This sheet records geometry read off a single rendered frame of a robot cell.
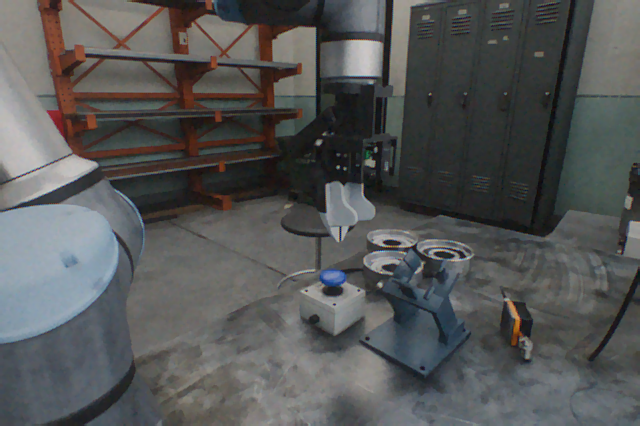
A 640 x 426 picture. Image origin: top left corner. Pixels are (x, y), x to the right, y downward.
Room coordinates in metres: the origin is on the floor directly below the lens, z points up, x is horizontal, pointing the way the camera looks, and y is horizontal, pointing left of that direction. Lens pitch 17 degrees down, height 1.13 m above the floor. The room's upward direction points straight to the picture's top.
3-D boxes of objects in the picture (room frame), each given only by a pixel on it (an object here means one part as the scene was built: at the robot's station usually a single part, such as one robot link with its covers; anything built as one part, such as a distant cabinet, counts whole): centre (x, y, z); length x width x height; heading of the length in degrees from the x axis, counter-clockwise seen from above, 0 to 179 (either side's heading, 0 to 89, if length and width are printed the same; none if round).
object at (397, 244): (0.75, -0.16, 0.82); 0.10 x 0.10 x 0.04
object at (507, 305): (0.47, -0.27, 0.82); 0.05 x 0.02 x 0.04; 166
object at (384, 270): (0.63, -0.14, 0.82); 0.10 x 0.10 x 0.04
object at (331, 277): (0.51, -0.02, 0.85); 0.04 x 0.04 x 0.05
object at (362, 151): (0.49, -0.05, 1.08); 0.09 x 0.08 x 0.12; 45
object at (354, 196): (0.51, -0.05, 0.97); 0.06 x 0.03 x 0.09; 45
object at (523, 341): (0.49, -0.29, 0.82); 0.17 x 0.02 x 0.04; 166
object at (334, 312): (0.51, -0.02, 0.82); 0.08 x 0.07 x 0.05; 136
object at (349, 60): (0.50, -0.04, 1.16); 0.08 x 0.08 x 0.05
